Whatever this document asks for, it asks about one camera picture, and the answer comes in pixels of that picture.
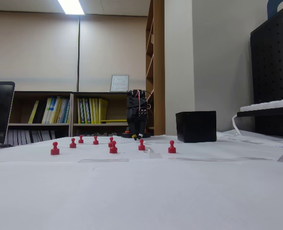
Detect white power strip cable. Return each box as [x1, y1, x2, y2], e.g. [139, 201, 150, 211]
[232, 113, 243, 136]

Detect ceiling light panel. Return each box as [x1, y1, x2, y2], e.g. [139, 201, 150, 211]
[57, 0, 86, 16]

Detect black folder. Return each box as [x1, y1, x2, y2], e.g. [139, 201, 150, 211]
[33, 100, 48, 124]

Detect tall wooden bookshelf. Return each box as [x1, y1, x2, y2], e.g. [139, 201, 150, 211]
[145, 0, 166, 136]

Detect white archive binders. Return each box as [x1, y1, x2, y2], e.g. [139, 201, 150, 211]
[7, 129, 57, 146]

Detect black pegboard shelf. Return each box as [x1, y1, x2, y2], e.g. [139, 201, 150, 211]
[236, 105, 283, 118]

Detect black open box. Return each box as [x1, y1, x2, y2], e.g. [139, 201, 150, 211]
[175, 110, 217, 143]

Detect blue white binder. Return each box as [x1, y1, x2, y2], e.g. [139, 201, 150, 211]
[59, 97, 71, 124]

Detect framed white certificate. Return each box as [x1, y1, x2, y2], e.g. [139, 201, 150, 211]
[110, 74, 130, 92]

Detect white paper table cover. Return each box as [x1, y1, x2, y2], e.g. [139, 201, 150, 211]
[0, 130, 283, 230]

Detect black wall conduit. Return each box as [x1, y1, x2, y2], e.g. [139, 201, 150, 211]
[76, 17, 82, 92]

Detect white power strip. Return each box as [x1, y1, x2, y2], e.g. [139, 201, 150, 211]
[239, 97, 283, 112]

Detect pink gripper servo cable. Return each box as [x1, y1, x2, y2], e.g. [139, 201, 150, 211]
[136, 90, 142, 113]

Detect blue rounded object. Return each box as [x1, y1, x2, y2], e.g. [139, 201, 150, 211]
[267, 0, 283, 20]

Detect slanted yellow book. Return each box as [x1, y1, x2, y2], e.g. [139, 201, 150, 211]
[28, 100, 40, 124]

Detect black perforated pegboard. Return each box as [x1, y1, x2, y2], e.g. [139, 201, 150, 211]
[250, 1, 283, 139]

